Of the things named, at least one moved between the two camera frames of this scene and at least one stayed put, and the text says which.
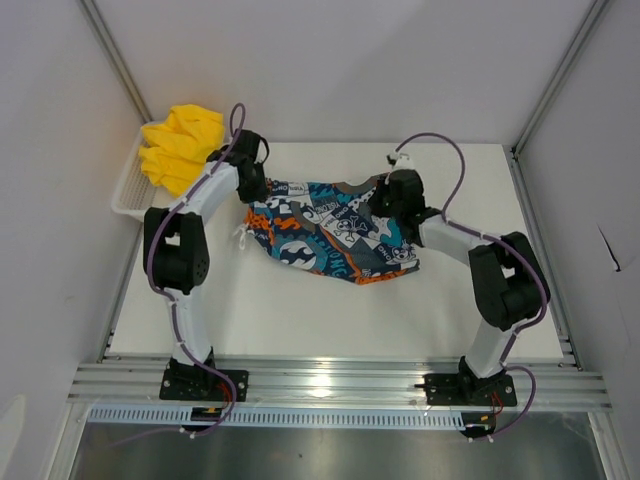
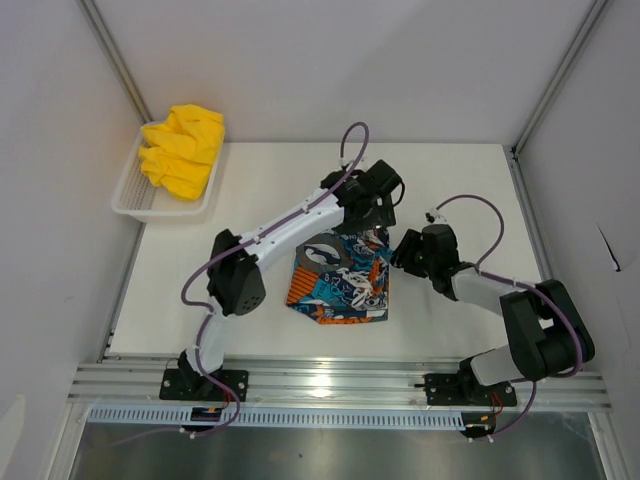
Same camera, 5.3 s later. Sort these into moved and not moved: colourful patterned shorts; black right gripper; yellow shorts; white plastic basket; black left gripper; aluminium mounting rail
Moved: black right gripper; black left gripper; colourful patterned shorts
Not moved: yellow shorts; white plastic basket; aluminium mounting rail
